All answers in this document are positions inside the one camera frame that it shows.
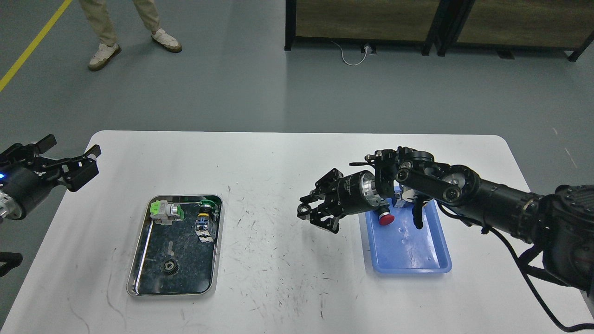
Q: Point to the red mushroom push button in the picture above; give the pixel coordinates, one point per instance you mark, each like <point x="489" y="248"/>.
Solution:
<point x="385" y="216"/>

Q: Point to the blue plastic tray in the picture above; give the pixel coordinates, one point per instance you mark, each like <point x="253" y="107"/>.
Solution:
<point x="399" y="248"/>

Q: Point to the black frame wooden cabinet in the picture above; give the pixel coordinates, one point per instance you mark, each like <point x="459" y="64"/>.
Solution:
<point x="365" y="22"/>
<point x="504" y="26"/>

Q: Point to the black frame wooden cabinet right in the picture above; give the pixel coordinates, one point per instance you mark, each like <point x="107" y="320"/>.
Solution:
<point x="504" y="26"/>

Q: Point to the person in beige trousers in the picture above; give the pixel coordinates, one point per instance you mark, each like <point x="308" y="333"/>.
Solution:
<point x="100" y="21"/>

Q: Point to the yellow push button switch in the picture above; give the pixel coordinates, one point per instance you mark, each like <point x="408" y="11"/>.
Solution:
<point x="399" y="199"/>

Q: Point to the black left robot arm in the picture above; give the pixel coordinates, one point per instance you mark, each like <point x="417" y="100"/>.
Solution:
<point x="13" y="258"/>

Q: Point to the black gear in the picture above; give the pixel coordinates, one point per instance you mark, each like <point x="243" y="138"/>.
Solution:
<point x="170" y="267"/>

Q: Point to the silver metal tray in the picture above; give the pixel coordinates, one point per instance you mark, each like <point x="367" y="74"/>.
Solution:
<point x="158" y="243"/>

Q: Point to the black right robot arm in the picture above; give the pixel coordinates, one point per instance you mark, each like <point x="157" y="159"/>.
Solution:
<point x="550" y="237"/>

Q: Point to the black frame wooden cabinet left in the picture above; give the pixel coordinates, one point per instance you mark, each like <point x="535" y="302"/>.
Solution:
<point x="365" y="22"/>

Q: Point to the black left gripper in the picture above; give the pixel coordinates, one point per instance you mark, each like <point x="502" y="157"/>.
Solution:
<point x="28" y="178"/>

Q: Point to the green button blue switch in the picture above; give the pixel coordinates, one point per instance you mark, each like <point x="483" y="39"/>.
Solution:
<point x="206" y="224"/>

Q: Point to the green and white push button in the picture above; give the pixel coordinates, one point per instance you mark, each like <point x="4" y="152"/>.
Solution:
<point x="163" y="212"/>

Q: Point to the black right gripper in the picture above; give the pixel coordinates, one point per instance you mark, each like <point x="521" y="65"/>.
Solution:
<point x="353" y="194"/>

